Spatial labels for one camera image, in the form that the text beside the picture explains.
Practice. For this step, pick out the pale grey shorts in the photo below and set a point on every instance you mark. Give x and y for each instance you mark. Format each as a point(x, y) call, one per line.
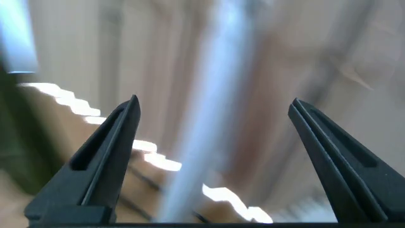
point(218, 95)

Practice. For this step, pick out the beige curtain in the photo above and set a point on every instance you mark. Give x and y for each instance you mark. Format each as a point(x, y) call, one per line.
point(142, 47)

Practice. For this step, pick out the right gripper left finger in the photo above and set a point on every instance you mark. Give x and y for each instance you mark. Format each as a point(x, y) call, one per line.
point(63, 193)

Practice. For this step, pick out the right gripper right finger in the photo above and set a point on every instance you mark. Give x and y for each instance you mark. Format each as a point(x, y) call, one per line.
point(357, 187)

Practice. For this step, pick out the green garment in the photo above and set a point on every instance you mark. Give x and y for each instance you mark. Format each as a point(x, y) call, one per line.
point(19, 142)

